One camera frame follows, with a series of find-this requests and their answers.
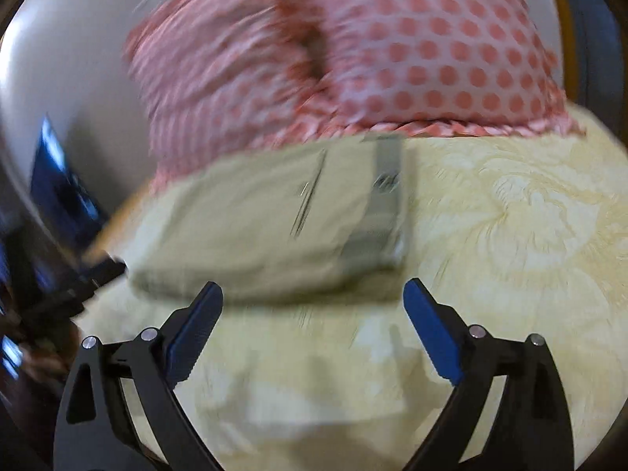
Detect yellow patterned bedspread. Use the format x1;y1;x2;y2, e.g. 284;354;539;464
78;106;627;470

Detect beige khaki pants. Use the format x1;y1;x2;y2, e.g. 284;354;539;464
130;133;410;306

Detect pink polka dot pillow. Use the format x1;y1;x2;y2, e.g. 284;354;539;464
284;0;577;142
124;0;335;190

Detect dark tv screen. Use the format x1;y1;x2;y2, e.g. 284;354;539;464
30;115;109;252

